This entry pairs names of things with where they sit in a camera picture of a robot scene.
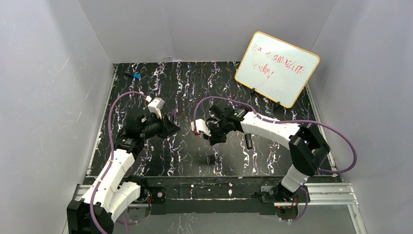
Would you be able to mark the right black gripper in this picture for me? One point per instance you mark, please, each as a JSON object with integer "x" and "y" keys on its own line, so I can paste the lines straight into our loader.
{"x": 213, "y": 129}

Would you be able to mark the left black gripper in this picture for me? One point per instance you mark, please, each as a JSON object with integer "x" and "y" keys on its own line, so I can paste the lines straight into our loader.
{"x": 166, "y": 126}

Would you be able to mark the black ballpoint pen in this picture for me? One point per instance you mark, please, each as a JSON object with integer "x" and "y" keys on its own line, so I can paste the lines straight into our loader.
{"x": 173, "y": 114}

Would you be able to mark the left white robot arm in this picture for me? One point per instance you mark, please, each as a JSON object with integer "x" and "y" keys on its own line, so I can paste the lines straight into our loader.
{"x": 109, "y": 174}

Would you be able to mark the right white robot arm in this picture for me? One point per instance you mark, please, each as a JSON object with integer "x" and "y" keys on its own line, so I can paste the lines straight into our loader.
{"x": 306, "y": 144}

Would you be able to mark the green tipped black highlighter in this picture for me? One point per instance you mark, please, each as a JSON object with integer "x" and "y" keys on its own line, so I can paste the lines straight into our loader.
{"x": 248, "y": 141}

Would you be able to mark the blue capped black marker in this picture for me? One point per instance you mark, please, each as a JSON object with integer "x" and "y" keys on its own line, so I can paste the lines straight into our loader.
{"x": 132, "y": 75}

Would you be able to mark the yellow framed whiteboard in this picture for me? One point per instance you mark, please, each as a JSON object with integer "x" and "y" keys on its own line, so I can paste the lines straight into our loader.
{"x": 276, "y": 69}

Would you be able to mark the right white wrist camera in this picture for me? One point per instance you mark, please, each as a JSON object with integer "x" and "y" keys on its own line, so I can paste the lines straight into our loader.
{"x": 199, "y": 126}

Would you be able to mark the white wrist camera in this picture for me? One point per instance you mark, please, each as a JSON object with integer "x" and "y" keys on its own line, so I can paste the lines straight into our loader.
{"x": 155, "y": 106}
{"x": 199, "y": 126}

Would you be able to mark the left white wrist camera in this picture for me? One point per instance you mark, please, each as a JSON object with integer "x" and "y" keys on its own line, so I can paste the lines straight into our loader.
{"x": 155, "y": 106}

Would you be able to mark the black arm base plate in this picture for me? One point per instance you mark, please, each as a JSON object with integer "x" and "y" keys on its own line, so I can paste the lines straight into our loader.
{"x": 201, "y": 195}

